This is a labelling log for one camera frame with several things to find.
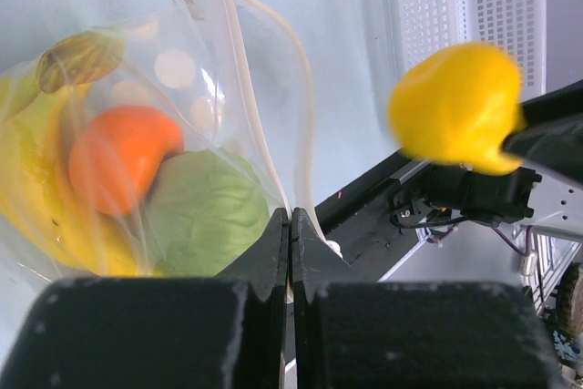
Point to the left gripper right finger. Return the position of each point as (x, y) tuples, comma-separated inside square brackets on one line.
[(355, 334)]

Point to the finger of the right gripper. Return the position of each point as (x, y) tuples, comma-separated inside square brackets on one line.
[(552, 137)]

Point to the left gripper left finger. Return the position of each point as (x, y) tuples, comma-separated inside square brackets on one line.
[(227, 331)]

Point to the yellow fake bell pepper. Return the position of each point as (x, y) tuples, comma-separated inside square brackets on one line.
[(458, 106)]

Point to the clear zip top bag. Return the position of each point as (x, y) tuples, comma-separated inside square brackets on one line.
[(232, 73)]

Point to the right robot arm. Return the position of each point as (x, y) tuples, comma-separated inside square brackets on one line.
[(545, 194)]

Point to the green fake cabbage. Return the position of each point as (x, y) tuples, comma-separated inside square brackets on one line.
[(202, 213)]

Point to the orange fake fruit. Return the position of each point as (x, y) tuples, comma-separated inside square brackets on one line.
[(114, 161)]

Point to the yellow fake banana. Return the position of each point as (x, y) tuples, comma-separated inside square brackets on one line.
[(36, 196)]

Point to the white perforated plastic basket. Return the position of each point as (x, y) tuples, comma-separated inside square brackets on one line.
[(403, 33)]

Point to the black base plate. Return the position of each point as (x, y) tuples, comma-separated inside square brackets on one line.
[(357, 217)]

